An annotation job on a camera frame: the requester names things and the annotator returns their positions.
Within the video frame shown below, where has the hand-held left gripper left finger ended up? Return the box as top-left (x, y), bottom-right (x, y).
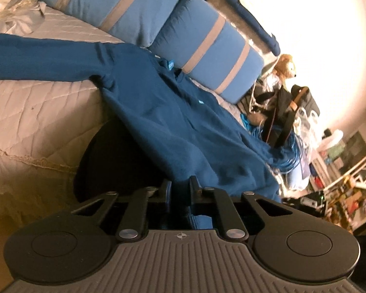
top-left (70, 178), bottom-right (173, 241)

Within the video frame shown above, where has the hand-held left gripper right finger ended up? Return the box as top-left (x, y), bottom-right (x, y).
top-left (189, 175), bottom-right (293, 240)

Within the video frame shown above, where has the dark blue sweater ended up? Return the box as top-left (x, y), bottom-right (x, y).
top-left (0, 33), bottom-right (283, 229)

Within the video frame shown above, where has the teal cloth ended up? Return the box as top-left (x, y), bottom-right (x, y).
top-left (239, 113), bottom-right (258, 130)

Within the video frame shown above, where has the white plastic bag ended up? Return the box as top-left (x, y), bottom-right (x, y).
top-left (293, 110), bottom-right (325, 161)

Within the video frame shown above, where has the blue grey-striped pillow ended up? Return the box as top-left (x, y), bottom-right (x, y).
top-left (149, 0), bottom-right (264, 104)
top-left (26, 0), bottom-right (182, 48)

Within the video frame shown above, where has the tan teddy bear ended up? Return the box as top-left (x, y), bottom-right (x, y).
top-left (270, 54), bottom-right (300, 84)

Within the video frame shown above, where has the grey quilted bed cover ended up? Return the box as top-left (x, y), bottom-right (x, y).
top-left (0, 0), bottom-right (247, 220)

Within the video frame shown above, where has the white wooden rack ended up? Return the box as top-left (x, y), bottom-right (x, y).
top-left (308, 151), bottom-right (366, 191)

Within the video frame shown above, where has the dark blue padded blanket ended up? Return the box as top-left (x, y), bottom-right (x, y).
top-left (221, 0), bottom-right (281, 56)

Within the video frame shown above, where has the pale blue crumpled cloth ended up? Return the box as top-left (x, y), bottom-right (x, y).
top-left (0, 0), bottom-right (46, 35)

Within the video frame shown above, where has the blue cable bundle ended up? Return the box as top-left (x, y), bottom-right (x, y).
top-left (250, 125), bottom-right (307, 173)

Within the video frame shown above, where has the black bag with brown strap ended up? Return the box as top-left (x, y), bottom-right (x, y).
top-left (261, 85), bottom-right (321, 147)

